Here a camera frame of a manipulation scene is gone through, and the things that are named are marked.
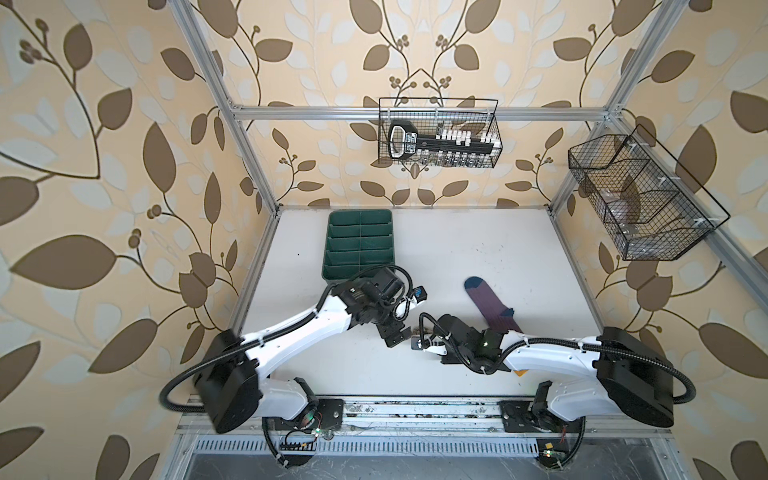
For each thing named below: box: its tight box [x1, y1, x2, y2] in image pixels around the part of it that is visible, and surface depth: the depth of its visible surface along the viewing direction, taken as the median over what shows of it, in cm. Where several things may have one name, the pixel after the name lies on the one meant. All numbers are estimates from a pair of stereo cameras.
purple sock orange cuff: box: [464, 276, 524, 334], surface depth 95 cm
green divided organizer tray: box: [321, 208, 395, 284], surface depth 107 cm
